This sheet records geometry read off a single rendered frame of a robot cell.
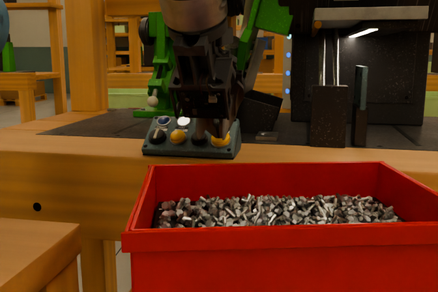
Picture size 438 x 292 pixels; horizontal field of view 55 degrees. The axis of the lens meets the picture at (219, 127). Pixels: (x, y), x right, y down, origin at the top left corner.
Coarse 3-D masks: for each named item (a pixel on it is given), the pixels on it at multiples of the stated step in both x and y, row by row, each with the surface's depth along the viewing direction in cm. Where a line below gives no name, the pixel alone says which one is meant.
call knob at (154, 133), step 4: (156, 128) 68; (152, 132) 67; (156, 132) 67; (160, 132) 67; (152, 136) 67; (156, 136) 67; (160, 136) 67; (164, 136) 67; (152, 140) 67; (156, 140) 66; (160, 140) 67
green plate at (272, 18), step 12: (264, 0) 82; (276, 0) 82; (252, 12) 82; (264, 12) 82; (276, 12) 82; (288, 12) 82; (252, 24) 82; (264, 24) 83; (276, 24) 82; (288, 24) 82; (252, 36) 86; (288, 36) 89; (252, 48) 92
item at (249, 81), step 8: (256, 40) 85; (264, 40) 97; (256, 48) 86; (264, 48) 102; (256, 56) 90; (248, 64) 89; (256, 64) 95; (248, 72) 87; (256, 72) 101; (248, 80) 89; (248, 88) 94
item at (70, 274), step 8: (72, 264) 52; (64, 272) 50; (72, 272) 52; (56, 280) 49; (64, 280) 50; (72, 280) 52; (48, 288) 47; (56, 288) 49; (64, 288) 50; (72, 288) 52
